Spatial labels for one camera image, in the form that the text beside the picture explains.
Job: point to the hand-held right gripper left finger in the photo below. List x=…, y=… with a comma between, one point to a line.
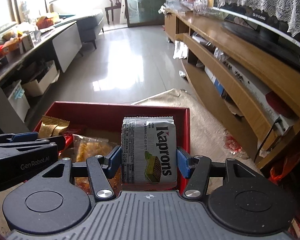
x=113, y=160

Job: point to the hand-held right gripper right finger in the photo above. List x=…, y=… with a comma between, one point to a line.
x=183, y=162

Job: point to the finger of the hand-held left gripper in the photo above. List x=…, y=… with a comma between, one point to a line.
x=40, y=142
x=25, y=137

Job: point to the small gold snack packet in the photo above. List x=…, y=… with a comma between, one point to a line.
x=52, y=127

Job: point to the clear golden snack packet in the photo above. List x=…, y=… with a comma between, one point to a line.
x=90, y=147

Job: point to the red and white snack packet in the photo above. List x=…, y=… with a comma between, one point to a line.
x=73, y=133

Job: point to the grey wafer packet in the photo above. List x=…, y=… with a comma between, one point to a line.
x=150, y=150

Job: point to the red cardboard box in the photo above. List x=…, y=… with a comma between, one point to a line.
x=102, y=115

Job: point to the white storage box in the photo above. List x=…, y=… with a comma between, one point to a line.
x=17, y=100

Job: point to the open cardboard box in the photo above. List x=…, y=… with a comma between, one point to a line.
x=41, y=82

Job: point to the dark long sideboard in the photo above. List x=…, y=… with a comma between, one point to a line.
x=27, y=57

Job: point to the blue and white box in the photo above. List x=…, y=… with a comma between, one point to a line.
x=216, y=82

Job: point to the small grey box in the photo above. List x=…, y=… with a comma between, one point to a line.
x=30, y=40

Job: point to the long white device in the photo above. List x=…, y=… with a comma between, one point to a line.
x=255, y=87

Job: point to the orange plastic bag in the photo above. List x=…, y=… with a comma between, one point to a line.
x=290, y=170

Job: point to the white plastic bag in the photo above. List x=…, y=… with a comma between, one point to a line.
x=180, y=50

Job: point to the wooden television cabinet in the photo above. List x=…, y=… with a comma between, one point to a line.
x=240, y=62

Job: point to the grey sofa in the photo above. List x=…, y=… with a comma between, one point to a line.
x=90, y=27

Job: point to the black television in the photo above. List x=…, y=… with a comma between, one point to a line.
x=265, y=40

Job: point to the dark wooden chair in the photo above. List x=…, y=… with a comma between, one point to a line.
x=115, y=5

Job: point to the glass sliding door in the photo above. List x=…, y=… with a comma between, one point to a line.
x=145, y=2

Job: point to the clear plastic bags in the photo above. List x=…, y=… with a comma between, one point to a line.
x=202, y=1

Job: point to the white lace cover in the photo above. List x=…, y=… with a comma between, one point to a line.
x=265, y=0

